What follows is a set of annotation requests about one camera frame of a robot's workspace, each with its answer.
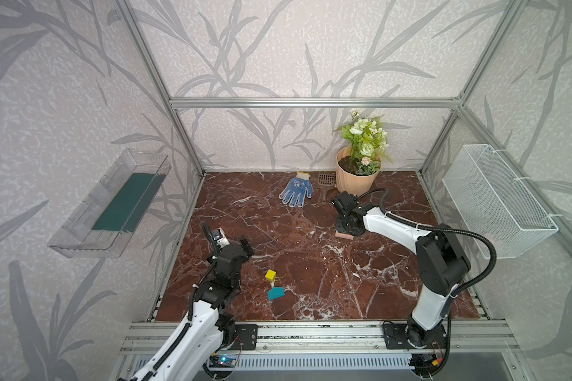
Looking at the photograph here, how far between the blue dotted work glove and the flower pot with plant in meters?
0.18

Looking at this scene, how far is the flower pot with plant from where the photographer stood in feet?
3.06

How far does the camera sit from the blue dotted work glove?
3.62 ft
